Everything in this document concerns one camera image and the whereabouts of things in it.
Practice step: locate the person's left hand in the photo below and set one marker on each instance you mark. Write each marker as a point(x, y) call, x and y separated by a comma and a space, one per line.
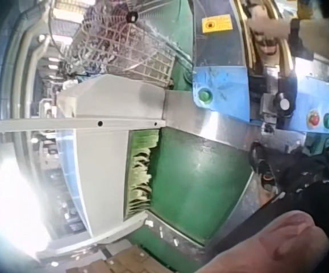
point(275, 26)

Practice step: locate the red push button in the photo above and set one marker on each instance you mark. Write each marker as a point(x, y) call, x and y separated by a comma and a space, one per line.
point(313, 119)

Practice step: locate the black round knob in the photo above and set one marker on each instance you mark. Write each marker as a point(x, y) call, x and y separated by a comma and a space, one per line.
point(283, 104)

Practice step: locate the heap of cardboard boxes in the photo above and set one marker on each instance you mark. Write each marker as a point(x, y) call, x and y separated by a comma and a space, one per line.
point(124, 260)

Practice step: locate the black wrist band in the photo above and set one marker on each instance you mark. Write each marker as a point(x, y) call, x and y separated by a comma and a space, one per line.
point(295, 28)

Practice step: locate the white paper scrap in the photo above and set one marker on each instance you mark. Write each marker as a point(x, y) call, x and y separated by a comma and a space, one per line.
point(176, 242)
point(150, 223)
point(161, 232)

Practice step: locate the grey machine cabinet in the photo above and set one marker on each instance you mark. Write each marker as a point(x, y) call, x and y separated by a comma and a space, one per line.
point(107, 119)

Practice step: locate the stack of green sheets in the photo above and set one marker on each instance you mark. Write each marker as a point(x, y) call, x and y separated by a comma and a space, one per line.
point(141, 170)

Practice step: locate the person's left fingers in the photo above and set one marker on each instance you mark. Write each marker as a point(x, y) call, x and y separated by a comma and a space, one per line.
point(257, 24)

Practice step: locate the blue and steel machine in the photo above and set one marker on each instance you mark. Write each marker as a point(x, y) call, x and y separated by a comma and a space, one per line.
point(226, 85)

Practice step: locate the grey plastic lattice crate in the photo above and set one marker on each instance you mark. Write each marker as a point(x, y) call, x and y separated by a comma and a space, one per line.
point(153, 64)

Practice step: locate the yellow warning label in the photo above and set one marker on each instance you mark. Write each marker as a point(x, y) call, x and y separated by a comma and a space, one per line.
point(217, 24)

